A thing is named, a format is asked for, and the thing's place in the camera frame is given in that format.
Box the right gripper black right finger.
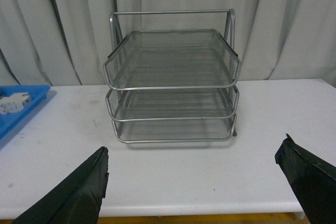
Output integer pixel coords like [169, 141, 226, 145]
[275, 134, 335, 223]

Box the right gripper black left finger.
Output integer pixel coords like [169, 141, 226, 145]
[13, 146, 109, 223]

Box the silver mesh three-tier rack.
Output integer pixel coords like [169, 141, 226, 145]
[103, 9, 242, 144]

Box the blue plastic tray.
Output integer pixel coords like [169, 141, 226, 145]
[1, 85, 50, 138]

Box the white circuit breaker block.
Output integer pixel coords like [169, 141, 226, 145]
[1, 92, 32, 114]

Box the grey curtain backdrop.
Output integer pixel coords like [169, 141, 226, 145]
[1, 0, 335, 86]

